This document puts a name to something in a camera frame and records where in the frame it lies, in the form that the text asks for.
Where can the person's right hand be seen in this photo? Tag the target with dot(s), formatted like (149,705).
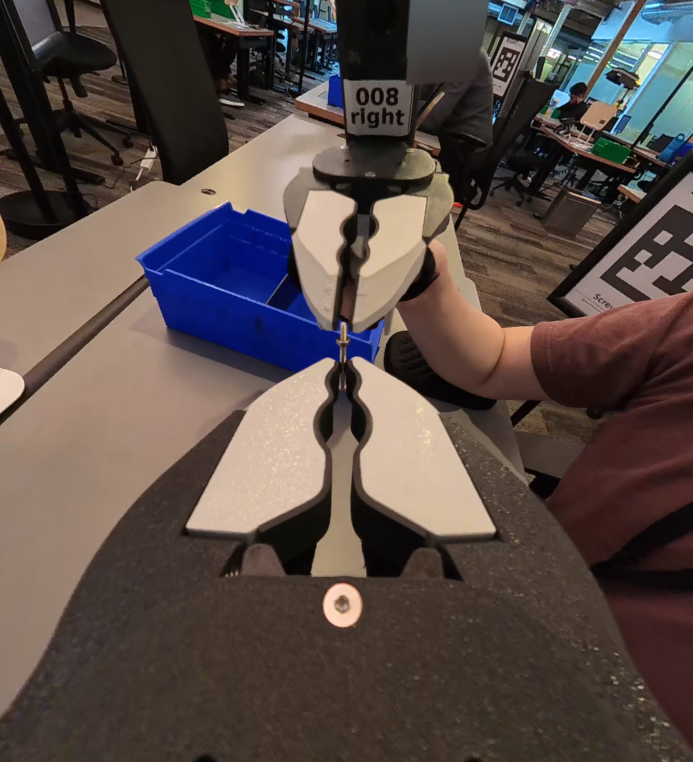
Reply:
(446,275)

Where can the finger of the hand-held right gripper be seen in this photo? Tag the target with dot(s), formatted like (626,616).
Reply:
(320,250)
(397,244)

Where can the black high-back chair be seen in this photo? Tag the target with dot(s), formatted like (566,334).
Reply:
(168,89)

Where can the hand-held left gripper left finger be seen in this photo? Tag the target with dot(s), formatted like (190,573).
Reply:
(263,464)

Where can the white power strip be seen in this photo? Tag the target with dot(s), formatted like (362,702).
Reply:
(146,161)

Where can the long silver bolt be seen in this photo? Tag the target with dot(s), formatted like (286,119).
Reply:
(343,363)

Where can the whiteboard easel stand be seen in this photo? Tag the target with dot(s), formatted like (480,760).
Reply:
(43,211)

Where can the framed black-white marker sign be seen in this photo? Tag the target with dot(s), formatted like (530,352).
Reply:
(662,256)

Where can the long wooden desk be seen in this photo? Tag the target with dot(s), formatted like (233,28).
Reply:
(584,152)

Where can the grey trash bin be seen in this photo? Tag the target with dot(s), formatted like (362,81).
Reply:
(570,211)

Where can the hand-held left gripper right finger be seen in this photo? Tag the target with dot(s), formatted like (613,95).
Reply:
(418,470)

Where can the person's right forearm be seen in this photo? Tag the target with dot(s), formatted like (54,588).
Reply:
(477,351)

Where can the wooden desk with black legs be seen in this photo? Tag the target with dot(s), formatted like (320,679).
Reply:
(233,27)

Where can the black padded armrest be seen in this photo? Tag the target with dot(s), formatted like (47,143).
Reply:
(436,369)

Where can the blue bag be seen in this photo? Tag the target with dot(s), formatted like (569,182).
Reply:
(678,150)

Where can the green plastic bin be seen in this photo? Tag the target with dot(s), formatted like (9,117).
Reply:
(610,150)

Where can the small standing marker sign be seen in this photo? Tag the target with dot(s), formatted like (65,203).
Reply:
(508,62)

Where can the blue plastic divided bin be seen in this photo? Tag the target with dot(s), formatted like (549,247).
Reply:
(215,286)

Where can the black mesh office chair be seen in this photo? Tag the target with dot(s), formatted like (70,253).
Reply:
(528,137)

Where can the black wheeled office chair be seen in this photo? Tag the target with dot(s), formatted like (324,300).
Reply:
(78,56)

